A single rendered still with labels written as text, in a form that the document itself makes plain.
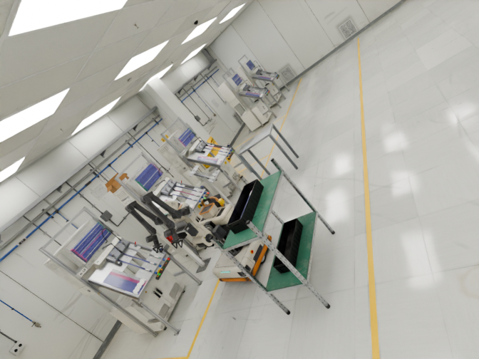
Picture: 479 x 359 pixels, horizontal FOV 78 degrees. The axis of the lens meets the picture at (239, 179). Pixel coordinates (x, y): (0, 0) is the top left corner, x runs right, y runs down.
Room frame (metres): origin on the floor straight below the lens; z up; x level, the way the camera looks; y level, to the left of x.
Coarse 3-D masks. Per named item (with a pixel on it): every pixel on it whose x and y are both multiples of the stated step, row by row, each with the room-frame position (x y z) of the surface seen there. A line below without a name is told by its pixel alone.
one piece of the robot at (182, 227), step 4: (176, 224) 3.27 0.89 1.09; (180, 224) 3.21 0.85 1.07; (184, 224) 3.17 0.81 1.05; (188, 224) 3.12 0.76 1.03; (192, 224) 3.16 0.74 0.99; (176, 228) 3.31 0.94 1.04; (180, 228) 3.21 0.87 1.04; (184, 228) 3.11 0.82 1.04; (188, 228) 3.10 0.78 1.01; (192, 228) 3.13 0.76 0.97; (180, 232) 3.13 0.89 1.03; (184, 232) 3.33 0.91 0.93; (188, 232) 3.08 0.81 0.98; (192, 232) 3.10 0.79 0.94; (196, 232) 3.12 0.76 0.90; (180, 236) 3.28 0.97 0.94; (184, 236) 3.30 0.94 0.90
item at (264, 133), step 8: (264, 128) 5.06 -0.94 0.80; (256, 136) 5.05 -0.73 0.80; (264, 136) 4.65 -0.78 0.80; (272, 136) 4.61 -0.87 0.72; (280, 136) 4.96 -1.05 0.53; (248, 144) 5.01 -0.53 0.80; (256, 144) 4.75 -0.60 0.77; (288, 144) 4.95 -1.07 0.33; (240, 152) 4.93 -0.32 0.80; (296, 152) 4.98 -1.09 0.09; (256, 160) 5.30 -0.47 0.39; (264, 168) 5.28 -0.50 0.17; (296, 168) 4.61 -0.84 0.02; (256, 176) 4.95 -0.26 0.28
